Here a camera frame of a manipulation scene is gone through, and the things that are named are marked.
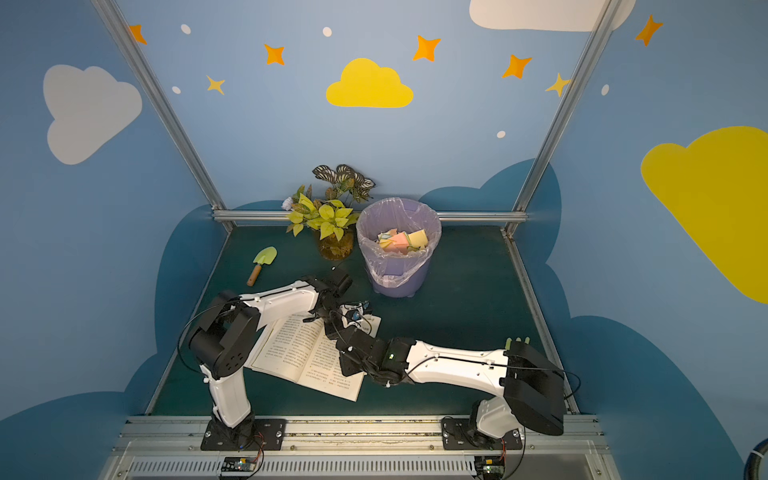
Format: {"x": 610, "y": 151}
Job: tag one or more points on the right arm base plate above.
{"x": 458, "y": 434}

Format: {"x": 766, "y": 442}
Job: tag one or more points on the lilac bin liner bag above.
{"x": 384, "y": 258}

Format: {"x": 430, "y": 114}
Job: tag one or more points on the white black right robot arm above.
{"x": 527, "y": 389}

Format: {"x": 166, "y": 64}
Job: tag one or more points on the book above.
{"x": 300, "y": 352}

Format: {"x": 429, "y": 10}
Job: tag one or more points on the aluminium front rail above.
{"x": 355, "y": 447}

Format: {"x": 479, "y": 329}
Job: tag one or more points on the left aluminium upright post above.
{"x": 115, "y": 22}

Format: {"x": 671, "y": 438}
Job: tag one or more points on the controller board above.
{"x": 489, "y": 467}
{"x": 239, "y": 466}

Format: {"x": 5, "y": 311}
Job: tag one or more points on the purple trash bin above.
{"x": 397, "y": 276}

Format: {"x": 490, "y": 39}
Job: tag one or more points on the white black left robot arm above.
{"x": 225, "y": 336}

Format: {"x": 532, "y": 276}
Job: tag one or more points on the green rake wooden handle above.
{"x": 509, "y": 341}

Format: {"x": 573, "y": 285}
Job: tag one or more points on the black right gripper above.
{"x": 349, "y": 335}

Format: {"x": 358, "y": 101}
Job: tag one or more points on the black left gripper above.
{"x": 330, "y": 306}

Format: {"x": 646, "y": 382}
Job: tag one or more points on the green trowel wooden handle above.
{"x": 265, "y": 257}

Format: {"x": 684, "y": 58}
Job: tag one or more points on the left controller board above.
{"x": 239, "y": 466}

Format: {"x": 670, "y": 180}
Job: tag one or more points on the right controller board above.
{"x": 489, "y": 467}

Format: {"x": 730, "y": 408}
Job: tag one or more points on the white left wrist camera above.
{"x": 353, "y": 313}

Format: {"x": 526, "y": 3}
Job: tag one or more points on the aluminium upright post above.
{"x": 115, "y": 22}
{"x": 584, "y": 68}

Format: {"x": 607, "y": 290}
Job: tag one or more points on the glass vase with plants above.
{"x": 330, "y": 218}

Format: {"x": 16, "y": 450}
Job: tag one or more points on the discarded sticky notes pile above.
{"x": 396, "y": 241}

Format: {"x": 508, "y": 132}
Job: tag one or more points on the right aluminium upright post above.
{"x": 584, "y": 68}

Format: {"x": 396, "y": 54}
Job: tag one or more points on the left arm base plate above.
{"x": 251, "y": 434}

